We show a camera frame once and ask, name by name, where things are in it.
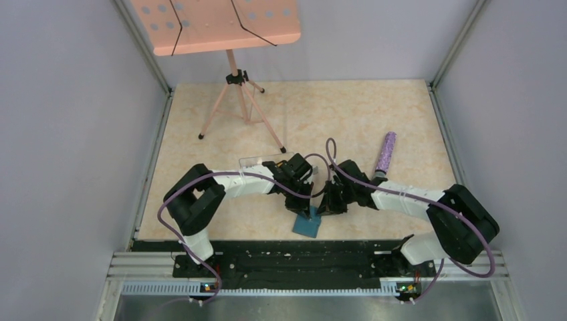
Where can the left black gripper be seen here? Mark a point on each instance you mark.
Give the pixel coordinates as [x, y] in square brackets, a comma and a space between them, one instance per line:
[301, 206]

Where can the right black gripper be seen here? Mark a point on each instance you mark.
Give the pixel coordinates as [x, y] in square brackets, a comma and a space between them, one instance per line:
[329, 206]

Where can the blue card holder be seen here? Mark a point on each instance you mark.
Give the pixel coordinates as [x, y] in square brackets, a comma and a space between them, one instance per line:
[308, 226]

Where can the clear plastic box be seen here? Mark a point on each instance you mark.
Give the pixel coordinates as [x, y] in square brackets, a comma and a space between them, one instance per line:
[258, 160]

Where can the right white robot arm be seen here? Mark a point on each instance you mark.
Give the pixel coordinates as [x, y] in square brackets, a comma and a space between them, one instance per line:
[461, 224]

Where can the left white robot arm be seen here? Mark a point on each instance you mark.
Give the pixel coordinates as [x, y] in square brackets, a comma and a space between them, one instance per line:
[194, 199]

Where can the purple glitter cylinder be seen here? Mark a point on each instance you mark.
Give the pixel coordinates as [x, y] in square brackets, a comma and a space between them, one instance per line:
[385, 155]

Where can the pink music stand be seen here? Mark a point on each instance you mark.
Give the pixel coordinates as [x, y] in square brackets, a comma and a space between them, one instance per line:
[189, 27]

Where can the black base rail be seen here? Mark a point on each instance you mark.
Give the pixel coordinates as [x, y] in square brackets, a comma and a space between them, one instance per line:
[294, 265]

